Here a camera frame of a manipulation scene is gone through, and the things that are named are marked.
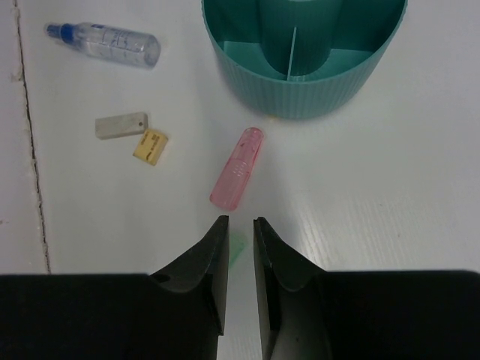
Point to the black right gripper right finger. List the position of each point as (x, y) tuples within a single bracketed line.
[(306, 312)]

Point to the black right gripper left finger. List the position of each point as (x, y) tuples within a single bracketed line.
[(177, 312)]

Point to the green highlighter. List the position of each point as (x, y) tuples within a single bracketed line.
[(237, 244)]

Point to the pink highlighter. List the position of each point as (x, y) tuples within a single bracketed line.
[(234, 177)]

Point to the clear spray bottle blue cap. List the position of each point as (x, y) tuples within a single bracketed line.
[(112, 44)]

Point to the yellow eraser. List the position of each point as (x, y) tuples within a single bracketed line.
[(150, 146)]

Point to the grey eraser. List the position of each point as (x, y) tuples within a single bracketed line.
[(121, 125)]

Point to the teal round desk organizer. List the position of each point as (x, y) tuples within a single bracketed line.
[(299, 59)]

